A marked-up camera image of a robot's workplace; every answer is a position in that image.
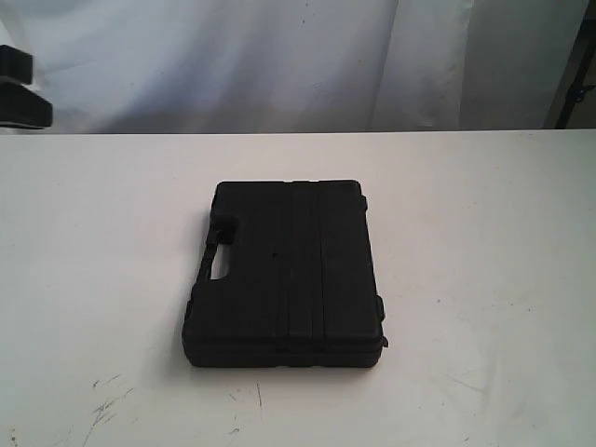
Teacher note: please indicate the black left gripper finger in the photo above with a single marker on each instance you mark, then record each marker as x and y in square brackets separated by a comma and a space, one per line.
[23, 109]
[16, 66]

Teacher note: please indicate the black plastic tool case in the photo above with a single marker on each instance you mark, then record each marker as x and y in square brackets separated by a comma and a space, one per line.
[286, 279]

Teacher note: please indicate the white backdrop cloth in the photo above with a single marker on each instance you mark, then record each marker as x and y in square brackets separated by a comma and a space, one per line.
[294, 66]

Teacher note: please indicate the black stand frame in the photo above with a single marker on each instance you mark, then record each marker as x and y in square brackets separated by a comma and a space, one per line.
[578, 108]

